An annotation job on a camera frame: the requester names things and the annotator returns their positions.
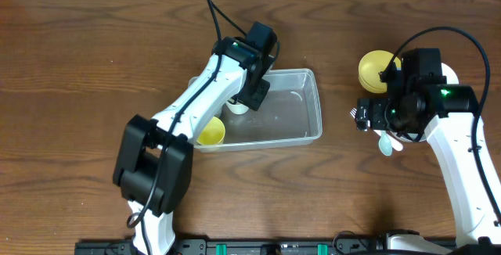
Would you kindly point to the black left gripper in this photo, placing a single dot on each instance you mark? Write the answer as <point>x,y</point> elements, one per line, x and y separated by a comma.
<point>256,102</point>

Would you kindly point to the grey plastic bowl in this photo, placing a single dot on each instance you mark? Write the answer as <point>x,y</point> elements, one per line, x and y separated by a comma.
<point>404,136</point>

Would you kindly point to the yellow plastic bowl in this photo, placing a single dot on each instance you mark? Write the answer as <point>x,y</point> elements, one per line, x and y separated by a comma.
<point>369,67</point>

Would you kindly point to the clear plastic container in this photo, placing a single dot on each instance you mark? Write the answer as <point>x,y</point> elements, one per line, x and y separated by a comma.
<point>290,115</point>

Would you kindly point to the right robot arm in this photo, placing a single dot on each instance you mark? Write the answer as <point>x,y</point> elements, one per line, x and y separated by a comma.
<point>446,116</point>

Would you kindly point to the white plastic cup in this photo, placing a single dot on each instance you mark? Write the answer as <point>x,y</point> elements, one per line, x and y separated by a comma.
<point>236,107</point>

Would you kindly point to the yellow plastic cup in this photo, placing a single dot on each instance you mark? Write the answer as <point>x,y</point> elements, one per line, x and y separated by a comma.
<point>213,133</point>

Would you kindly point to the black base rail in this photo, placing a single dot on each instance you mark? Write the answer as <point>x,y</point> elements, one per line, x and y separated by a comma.
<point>344,245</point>

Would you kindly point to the white plastic bowl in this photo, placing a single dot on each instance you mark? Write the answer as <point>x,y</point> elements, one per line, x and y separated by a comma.
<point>449,73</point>

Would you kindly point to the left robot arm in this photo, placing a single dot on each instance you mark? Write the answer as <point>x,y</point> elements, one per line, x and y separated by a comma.
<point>155,158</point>

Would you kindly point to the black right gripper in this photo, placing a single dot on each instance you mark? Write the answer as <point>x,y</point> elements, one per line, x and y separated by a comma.
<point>364,113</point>

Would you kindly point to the mint green plastic spoon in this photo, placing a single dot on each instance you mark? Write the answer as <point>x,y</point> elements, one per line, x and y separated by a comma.
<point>384,144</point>

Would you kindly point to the pink plastic fork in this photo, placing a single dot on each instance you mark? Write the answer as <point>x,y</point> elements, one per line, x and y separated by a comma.
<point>398,146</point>

